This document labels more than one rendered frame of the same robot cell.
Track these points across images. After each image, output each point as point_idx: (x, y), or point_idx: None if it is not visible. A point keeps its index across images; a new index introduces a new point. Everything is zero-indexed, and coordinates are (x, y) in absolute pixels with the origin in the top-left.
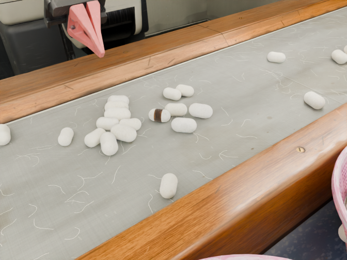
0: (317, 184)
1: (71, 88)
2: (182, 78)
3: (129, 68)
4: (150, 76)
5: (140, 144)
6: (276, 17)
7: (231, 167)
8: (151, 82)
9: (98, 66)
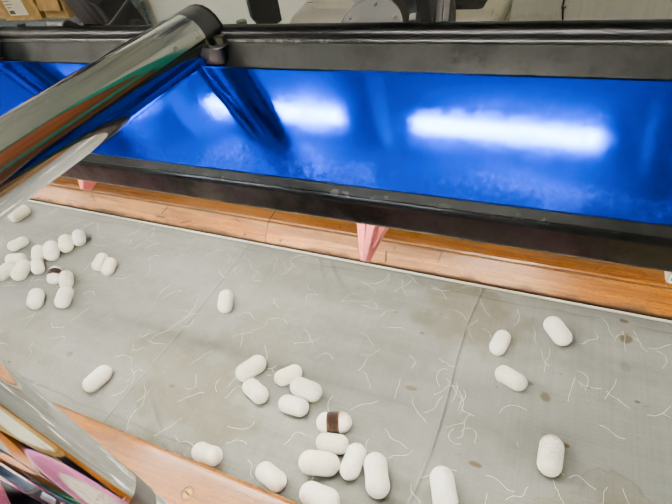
0: None
1: (93, 199)
2: (152, 250)
3: (144, 206)
4: (153, 226)
5: (18, 287)
6: (381, 241)
7: None
8: (138, 234)
9: (131, 189)
